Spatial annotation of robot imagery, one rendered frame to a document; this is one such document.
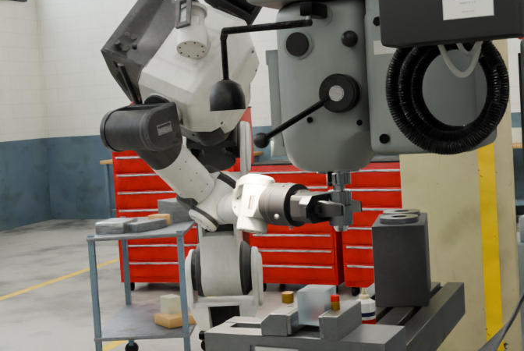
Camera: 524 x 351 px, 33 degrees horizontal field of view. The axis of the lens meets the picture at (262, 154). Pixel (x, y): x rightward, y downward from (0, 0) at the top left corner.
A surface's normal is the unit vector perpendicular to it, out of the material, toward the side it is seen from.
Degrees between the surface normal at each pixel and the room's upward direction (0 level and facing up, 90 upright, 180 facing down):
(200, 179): 104
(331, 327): 90
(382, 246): 90
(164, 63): 58
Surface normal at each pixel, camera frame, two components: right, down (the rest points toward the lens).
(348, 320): 0.90, -0.04
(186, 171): 0.66, 0.23
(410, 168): -0.40, 0.07
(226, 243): -0.07, 0.13
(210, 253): -0.09, -0.10
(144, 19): -0.10, -0.47
